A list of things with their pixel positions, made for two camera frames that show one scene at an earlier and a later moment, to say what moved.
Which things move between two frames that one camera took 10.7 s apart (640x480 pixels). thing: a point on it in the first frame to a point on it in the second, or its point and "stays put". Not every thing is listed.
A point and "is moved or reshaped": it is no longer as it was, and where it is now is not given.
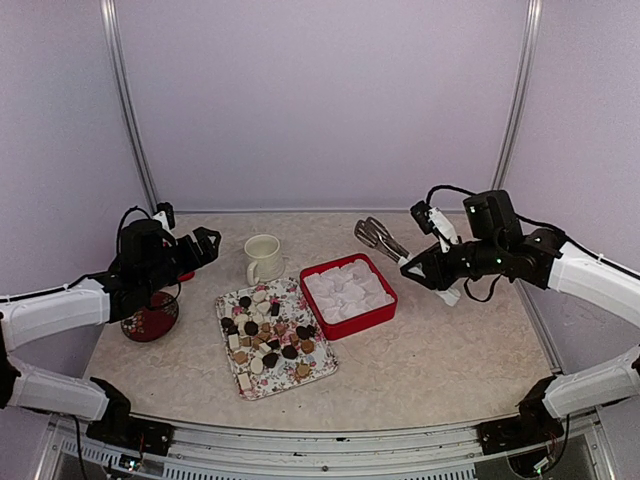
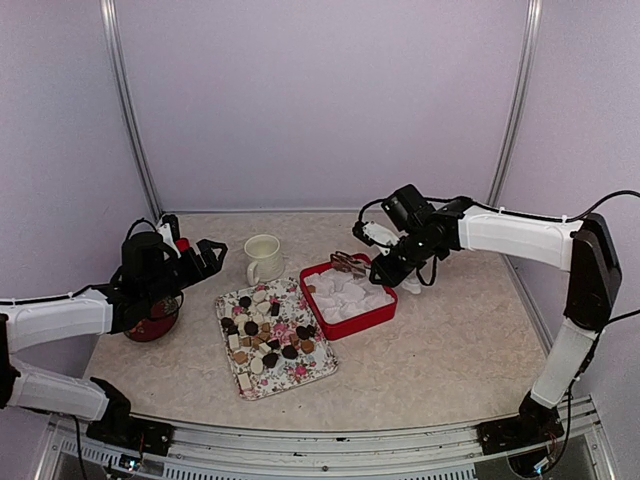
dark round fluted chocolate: x=245 y=301 stays put
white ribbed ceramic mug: x=269 y=264 stays put
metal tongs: x=374 y=234 is moved or reshaped
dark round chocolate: x=270 y=359 stays put
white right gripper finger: x=450 y=296 to x=412 y=283
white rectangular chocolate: x=245 y=381 stays put
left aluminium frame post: x=111 y=19 stays put
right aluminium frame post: x=524 y=72 stays put
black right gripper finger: x=426 y=268 to x=389 y=269
